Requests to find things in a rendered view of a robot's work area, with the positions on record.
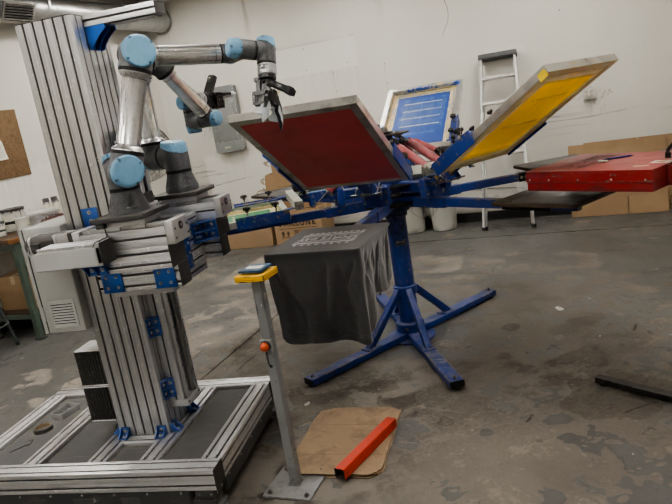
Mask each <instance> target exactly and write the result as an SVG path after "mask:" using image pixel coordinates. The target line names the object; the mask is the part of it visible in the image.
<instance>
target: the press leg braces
mask: <svg viewBox="0 0 672 504"><path fill-rule="evenodd" d="M405 292H406V297H407V300H408V302H409V305H410V308H411V311H412V313H413V316H414V319H415V322H416V325H417V328H418V331H419V334H420V337H421V340H422V343H423V344H420V345H419V346H420V347H421V348H422V349H423V350H424V351H425V352H426V351H431V350H435V349H436V348H435V347H434V346H433V345H432V344H431V342H430V339H429V336H428V333H427V330H426V327H425V324H424V322H423V319H422V316H421V313H420V310H419V308H418V305H417V302H416V300H415V297H414V294H413V292H412V289H411V288H410V289H406V290H405ZM416 293H418V294H419V295H421V296H422V297H423V298H425V299H426V300H428V301H429V302H430V303H432V304H433V305H435V306H436V307H437V308H439V309H440V310H441V311H438V312H437V313H440V314H447V313H449V312H451V311H453V310H455V308H450V307H448V306H447V305H446V304H444V303H443V302H441V301H440V300H439V299H437V298H436V297H435V296H433V295H432V294H430V293H429V292H428V291H426V290H425V289H424V288H422V287H421V286H419V285H418V284H417V292H416ZM399 298H400V291H399V290H397V289H394V291H393V293H392V295H391V297H390V299H389V301H388V303H387V305H386V307H385V309H384V311H383V313H382V315H381V317H380V319H379V321H378V323H377V325H376V327H375V329H374V331H373V333H372V338H373V343H372V344H370V345H367V346H366V347H364V348H362V349H361V350H364V351H367V352H370V351H372V350H374V349H376V348H378V347H380V346H382V345H380V344H377V343H378V341H379V339H380V337H381V335H382V333H383V331H384V329H385V326H386V324H387V322H388V320H389V318H390V316H391V314H393V315H394V316H395V315H399V310H398V303H397V302H398V300H399Z"/></svg>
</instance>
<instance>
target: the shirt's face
mask: <svg viewBox="0 0 672 504"><path fill-rule="evenodd" d="M387 223H388V222H383V223H370V224H358V225H346V226H334V227H322V228H310V229H304V230H303V231H301V232H300V233H298V234H296V235H295V236H293V237H292V238H290V239H288V240H287V241H285V242H283V243H282V244H280V245H279V246H277V247H275V248H274V249H272V250H271V251H269V252H267V253H266V254H265V255H269V254H284V253H299V252H314V251H329V250H344V249H356V248H359V247H360V246H361V245H362V244H363V243H364V242H366V241H367V240H368V239H369V238H370V237H371V236H373V235H374V234H375V233H376V232H377V231H378V230H380V229H381V228H382V227H383V226H384V225H385V224H387ZM364 229H367V230H366V231H364V232H363V233H362V234H361V235H359V236H358V237H357V238H356V239H354V240H353V241H352V242H350V243H336V244H322V245H308V246H294V247H289V246H290V245H292V244H294V243H295V242H297V241H298V240H300V239H301V238H303V237H304V236H306V235H307V234H313V233H326V232H338V231H351V230H364Z"/></svg>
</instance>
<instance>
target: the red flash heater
mask: <svg viewBox="0 0 672 504"><path fill-rule="evenodd" d="M665 152H666V151H654V152H628V153H602V154H578V155H575V156H572V157H569V158H566V159H563V160H560V161H557V162H554V163H551V164H547V165H544V166H541V167H538V168H535V169H532V170H529V171H526V172H525V180H526V182H527V184H528V191H591V192H654V191H656V190H659V189H661V188H663V187H665V186H667V185H672V151H670V152H671V157H670V158H665ZM625 155H633V156H629V157H623V158H616V159H610V160H609V161H608V162H597V161H599V160H603V159H606V158H613V157H619V156H625Z"/></svg>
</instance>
